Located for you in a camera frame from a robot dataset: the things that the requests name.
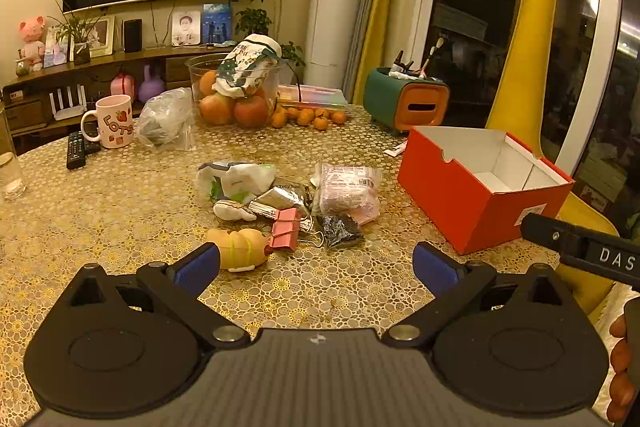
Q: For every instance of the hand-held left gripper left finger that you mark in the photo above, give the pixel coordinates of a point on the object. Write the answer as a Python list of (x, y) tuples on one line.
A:
[(200, 267)]

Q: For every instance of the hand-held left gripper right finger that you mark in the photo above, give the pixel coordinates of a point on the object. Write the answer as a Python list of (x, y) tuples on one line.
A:
[(435, 267)]

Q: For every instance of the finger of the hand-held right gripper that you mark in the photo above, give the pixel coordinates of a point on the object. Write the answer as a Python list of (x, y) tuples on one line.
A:
[(550, 232)]

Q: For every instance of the white cartoon figure toy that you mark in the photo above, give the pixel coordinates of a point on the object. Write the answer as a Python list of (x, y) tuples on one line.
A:
[(232, 210)]

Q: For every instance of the red cardboard box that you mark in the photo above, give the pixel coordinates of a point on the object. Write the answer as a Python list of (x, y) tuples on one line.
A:
[(450, 197)]

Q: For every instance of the pink binder clip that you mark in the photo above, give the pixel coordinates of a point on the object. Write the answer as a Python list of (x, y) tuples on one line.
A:
[(289, 229)]

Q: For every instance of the black small packet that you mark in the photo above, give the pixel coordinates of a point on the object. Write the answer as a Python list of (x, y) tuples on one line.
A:
[(340, 231)]

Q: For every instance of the pink snack packet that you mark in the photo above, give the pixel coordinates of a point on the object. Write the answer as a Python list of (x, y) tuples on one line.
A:
[(347, 192)]

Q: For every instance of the person's right hand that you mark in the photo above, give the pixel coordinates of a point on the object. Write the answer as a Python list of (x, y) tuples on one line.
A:
[(620, 347)]

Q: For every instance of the yellow squishy toy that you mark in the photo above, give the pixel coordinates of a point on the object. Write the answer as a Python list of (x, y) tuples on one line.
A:
[(240, 249)]

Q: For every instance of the white plastic wrapper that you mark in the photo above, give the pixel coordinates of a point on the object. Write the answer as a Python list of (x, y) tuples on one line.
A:
[(240, 179)]

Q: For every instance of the silver foil wrapper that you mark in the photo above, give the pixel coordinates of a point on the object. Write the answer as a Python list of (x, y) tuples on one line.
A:
[(280, 199)]

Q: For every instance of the small white tube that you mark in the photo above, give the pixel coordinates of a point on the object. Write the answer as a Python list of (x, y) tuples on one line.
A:
[(396, 150)]

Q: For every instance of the clear plastic bag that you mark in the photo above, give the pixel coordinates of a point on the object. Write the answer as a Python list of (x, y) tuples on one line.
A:
[(165, 119)]

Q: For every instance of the red apple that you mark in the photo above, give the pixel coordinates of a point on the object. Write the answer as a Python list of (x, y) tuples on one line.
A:
[(251, 113), (216, 109)]

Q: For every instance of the black remote control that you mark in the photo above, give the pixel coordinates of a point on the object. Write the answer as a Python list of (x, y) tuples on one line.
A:
[(75, 152), (92, 147)]

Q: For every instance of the green orange tissue box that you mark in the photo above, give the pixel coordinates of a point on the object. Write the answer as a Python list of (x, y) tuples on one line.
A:
[(420, 104)]

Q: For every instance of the pink white mug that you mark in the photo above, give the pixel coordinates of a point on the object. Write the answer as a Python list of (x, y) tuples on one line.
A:
[(114, 122)]

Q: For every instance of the pile of small tangerines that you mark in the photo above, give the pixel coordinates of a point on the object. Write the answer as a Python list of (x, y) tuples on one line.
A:
[(305, 116)]

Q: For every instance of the orange fruit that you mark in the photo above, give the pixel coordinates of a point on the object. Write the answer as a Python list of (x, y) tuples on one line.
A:
[(206, 83)]

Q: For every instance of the purple kettlebell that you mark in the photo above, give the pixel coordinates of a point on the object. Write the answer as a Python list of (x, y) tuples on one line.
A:
[(150, 89)]

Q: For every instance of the pink small case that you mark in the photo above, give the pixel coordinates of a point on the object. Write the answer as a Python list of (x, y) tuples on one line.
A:
[(122, 88)]

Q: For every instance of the yellow giraffe seat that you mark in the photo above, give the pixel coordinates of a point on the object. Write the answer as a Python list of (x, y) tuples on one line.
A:
[(535, 32)]

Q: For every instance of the clear glass fruit bowl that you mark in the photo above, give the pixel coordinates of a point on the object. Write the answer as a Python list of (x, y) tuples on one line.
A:
[(280, 82)]

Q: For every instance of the clear jar white lid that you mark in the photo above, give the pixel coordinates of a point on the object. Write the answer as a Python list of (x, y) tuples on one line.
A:
[(245, 67)]

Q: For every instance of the white router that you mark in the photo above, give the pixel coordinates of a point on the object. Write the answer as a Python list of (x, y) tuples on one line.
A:
[(67, 107)]

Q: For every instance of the makeup brush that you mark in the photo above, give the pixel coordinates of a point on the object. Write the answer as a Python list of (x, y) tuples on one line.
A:
[(429, 57)]

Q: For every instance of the glass balcony door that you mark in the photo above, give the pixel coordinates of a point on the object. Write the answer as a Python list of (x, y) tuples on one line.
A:
[(475, 32)]

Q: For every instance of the clear drinking glass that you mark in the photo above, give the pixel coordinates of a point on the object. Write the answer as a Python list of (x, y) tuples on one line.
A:
[(11, 167)]

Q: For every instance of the wooden television cabinet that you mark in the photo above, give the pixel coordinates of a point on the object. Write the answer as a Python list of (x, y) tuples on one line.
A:
[(30, 107)]

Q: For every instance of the black speaker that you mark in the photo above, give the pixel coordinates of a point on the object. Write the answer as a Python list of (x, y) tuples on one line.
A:
[(132, 36)]

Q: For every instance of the blue photo print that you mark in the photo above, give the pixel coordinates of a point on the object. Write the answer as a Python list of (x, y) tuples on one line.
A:
[(217, 23)]

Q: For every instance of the grey curtain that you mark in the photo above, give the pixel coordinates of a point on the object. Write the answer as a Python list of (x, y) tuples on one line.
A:
[(362, 32)]

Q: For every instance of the small potted grass plant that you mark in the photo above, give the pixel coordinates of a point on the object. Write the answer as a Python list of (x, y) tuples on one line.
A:
[(80, 52)]

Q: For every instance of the small pastel card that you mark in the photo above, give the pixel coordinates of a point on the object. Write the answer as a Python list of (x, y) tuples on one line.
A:
[(55, 49)]

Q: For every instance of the yellow curtain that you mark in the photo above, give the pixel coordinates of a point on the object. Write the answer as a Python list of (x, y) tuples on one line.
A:
[(380, 7)]

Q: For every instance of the pink pig toy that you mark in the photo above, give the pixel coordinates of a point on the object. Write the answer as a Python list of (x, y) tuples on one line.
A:
[(32, 39)]

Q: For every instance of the white curved frame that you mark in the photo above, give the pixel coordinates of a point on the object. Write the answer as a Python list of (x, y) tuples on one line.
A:
[(595, 57)]

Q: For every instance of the portrait photo frame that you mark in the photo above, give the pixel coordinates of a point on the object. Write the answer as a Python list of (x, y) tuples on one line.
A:
[(186, 26)]

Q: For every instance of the white picture frame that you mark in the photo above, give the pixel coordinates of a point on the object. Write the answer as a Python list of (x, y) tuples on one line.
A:
[(102, 37)]

